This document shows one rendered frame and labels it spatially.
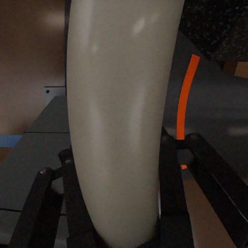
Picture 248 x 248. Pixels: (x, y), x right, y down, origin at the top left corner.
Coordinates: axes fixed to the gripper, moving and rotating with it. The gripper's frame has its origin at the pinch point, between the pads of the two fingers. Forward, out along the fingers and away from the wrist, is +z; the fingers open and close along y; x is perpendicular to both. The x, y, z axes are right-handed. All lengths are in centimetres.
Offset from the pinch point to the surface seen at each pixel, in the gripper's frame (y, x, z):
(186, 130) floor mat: 37, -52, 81
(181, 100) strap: 35, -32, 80
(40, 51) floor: -31, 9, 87
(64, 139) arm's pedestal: -19, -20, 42
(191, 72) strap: 41, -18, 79
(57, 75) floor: -26, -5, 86
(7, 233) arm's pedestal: -26.4, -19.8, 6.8
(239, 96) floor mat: 71, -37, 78
